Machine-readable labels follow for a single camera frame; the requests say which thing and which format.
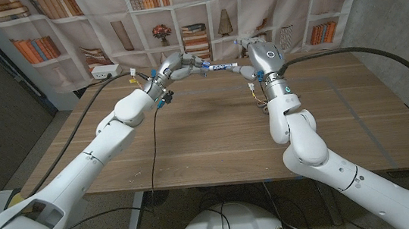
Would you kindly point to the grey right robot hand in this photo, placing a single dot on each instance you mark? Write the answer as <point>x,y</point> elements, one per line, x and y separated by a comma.
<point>267,58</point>

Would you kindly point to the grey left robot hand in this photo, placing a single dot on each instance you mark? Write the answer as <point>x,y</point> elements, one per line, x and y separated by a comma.
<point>169,70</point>

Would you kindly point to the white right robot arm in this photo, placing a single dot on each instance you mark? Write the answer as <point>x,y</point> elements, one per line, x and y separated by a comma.
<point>349,183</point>

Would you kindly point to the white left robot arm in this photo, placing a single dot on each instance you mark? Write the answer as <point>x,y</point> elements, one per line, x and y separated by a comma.
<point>91,164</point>

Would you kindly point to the white power strip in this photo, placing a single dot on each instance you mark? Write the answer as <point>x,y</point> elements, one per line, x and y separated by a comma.
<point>105,71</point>

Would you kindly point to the black round ribbed object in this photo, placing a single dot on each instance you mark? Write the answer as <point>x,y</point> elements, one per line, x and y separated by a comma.
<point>156,199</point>

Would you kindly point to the grey metal table leg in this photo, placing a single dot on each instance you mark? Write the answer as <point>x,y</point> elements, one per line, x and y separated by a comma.
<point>330,204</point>
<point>136,217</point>

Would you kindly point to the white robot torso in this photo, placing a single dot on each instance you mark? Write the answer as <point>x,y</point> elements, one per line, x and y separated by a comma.
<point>235,225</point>

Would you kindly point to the yellow black foot pedal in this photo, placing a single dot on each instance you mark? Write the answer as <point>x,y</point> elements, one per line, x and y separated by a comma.
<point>15,199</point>

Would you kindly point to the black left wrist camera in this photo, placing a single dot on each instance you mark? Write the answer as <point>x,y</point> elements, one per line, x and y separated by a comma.
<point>166,97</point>

